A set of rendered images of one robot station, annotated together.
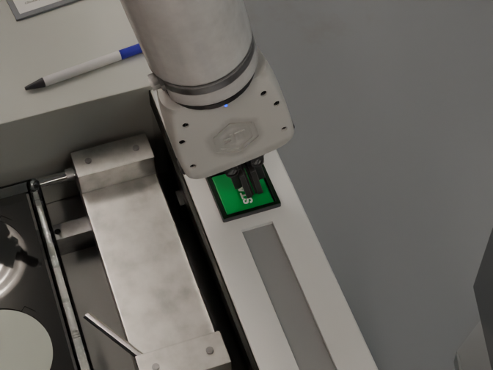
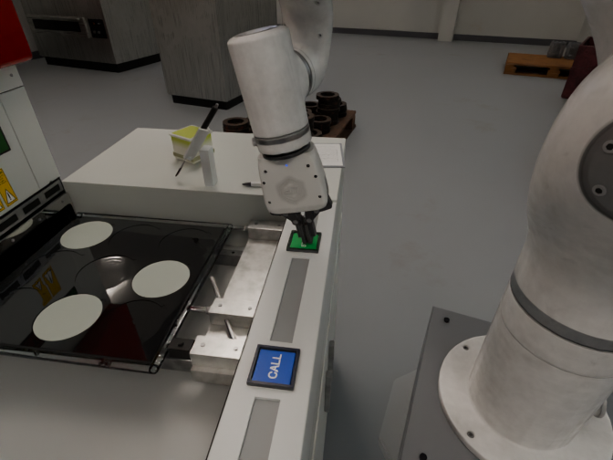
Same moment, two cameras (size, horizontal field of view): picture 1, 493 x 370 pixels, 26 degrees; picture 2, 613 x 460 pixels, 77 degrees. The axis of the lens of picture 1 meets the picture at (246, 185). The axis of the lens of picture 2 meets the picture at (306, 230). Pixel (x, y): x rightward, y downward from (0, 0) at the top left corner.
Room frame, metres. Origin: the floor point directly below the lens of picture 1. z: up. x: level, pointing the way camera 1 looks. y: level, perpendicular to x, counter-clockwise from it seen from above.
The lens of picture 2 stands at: (0.10, -0.25, 1.37)
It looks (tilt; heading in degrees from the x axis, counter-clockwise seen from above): 35 degrees down; 27
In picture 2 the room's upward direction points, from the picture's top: straight up
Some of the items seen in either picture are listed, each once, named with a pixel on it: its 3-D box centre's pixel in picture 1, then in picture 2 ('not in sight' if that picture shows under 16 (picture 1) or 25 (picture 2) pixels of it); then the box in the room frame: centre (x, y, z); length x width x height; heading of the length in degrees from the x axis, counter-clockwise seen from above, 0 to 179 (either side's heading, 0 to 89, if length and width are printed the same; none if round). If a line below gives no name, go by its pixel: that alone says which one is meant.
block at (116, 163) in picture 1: (113, 162); (267, 229); (0.67, 0.14, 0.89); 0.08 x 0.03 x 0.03; 109
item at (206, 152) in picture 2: not in sight; (199, 155); (0.67, 0.30, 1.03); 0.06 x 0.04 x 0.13; 109
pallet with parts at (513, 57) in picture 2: not in sight; (555, 58); (7.40, -0.77, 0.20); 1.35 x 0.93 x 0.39; 95
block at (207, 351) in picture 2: not in sight; (220, 352); (0.36, 0.03, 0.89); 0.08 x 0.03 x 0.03; 109
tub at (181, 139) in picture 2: not in sight; (192, 144); (0.77, 0.42, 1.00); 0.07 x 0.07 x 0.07; 83
